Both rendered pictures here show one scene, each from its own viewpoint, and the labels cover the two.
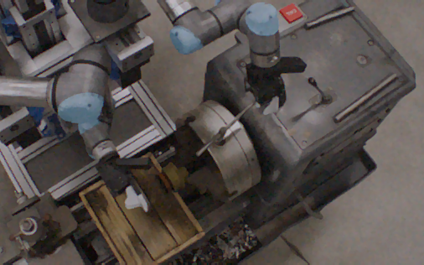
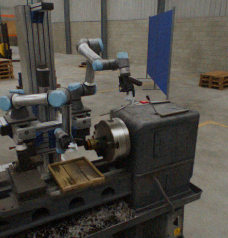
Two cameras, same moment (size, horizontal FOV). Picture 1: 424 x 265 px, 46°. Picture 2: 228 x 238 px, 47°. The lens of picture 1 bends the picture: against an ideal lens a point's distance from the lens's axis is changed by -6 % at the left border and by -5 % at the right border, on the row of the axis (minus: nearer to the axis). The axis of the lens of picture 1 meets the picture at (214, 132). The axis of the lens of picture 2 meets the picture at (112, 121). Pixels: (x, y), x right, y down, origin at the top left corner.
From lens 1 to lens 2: 143 cm
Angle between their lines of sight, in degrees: 48
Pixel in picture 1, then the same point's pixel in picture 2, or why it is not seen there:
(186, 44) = (96, 62)
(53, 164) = not seen: hidden behind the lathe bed
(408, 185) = not seen: outside the picture
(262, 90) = (124, 83)
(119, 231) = (62, 176)
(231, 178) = (115, 134)
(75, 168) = not seen: hidden behind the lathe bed
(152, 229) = (79, 176)
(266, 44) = (123, 61)
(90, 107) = (61, 94)
